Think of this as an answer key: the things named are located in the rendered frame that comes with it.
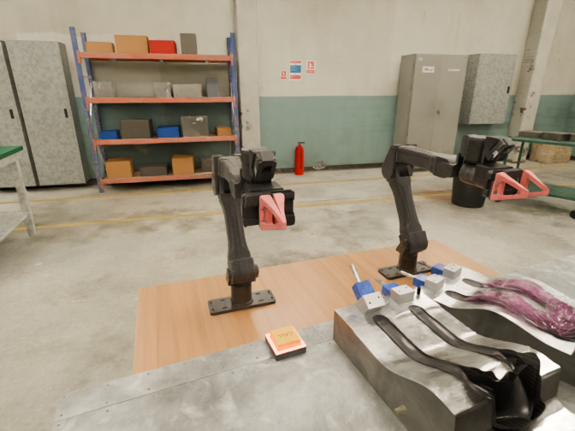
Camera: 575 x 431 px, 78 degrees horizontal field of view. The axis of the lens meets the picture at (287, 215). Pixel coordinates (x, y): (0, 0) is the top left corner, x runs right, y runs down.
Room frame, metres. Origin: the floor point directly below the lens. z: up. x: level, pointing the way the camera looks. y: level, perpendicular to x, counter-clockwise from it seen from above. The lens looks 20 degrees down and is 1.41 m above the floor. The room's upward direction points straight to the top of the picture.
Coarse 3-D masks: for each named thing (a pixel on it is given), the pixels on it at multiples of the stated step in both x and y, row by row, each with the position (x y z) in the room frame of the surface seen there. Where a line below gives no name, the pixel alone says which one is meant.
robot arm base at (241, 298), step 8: (232, 288) 0.90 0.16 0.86; (240, 288) 0.89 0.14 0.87; (248, 288) 0.90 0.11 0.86; (232, 296) 0.91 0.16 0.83; (240, 296) 0.89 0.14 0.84; (248, 296) 0.90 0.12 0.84; (256, 296) 0.95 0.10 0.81; (264, 296) 0.95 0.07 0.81; (272, 296) 0.95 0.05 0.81; (208, 304) 0.90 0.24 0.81; (216, 304) 0.90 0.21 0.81; (224, 304) 0.90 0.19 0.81; (232, 304) 0.90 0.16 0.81; (240, 304) 0.89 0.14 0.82; (248, 304) 0.90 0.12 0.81; (256, 304) 0.90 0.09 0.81; (264, 304) 0.91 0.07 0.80; (216, 312) 0.86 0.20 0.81; (224, 312) 0.87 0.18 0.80
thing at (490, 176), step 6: (492, 174) 0.82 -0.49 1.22; (474, 180) 0.89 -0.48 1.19; (480, 180) 0.87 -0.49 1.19; (486, 180) 0.83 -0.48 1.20; (492, 180) 0.83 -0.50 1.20; (516, 180) 0.86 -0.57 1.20; (480, 186) 0.88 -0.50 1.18; (486, 186) 0.83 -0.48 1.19; (510, 186) 0.86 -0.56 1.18; (486, 192) 0.82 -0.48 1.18; (516, 192) 0.86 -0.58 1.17
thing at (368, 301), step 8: (352, 264) 0.84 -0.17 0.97; (360, 280) 0.80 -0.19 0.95; (368, 280) 0.80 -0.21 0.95; (352, 288) 0.80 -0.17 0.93; (360, 288) 0.78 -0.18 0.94; (368, 288) 0.78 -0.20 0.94; (360, 296) 0.76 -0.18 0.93; (368, 296) 0.75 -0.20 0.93; (376, 296) 0.76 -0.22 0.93; (360, 304) 0.75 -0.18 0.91; (368, 304) 0.73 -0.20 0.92; (376, 304) 0.74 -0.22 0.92; (384, 304) 0.74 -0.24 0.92; (368, 312) 0.74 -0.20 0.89
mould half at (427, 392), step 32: (352, 320) 0.71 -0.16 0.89; (416, 320) 0.72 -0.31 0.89; (448, 320) 0.72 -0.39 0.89; (352, 352) 0.68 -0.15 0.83; (384, 352) 0.61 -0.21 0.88; (448, 352) 0.60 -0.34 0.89; (384, 384) 0.57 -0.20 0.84; (416, 384) 0.49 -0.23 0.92; (448, 384) 0.47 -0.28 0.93; (544, 384) 0.50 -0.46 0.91; (416, 416) 0.48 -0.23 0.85; (448, 416) 0.42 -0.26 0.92; (480, 416) 0.43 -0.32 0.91; (544, 416) 0.47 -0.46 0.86
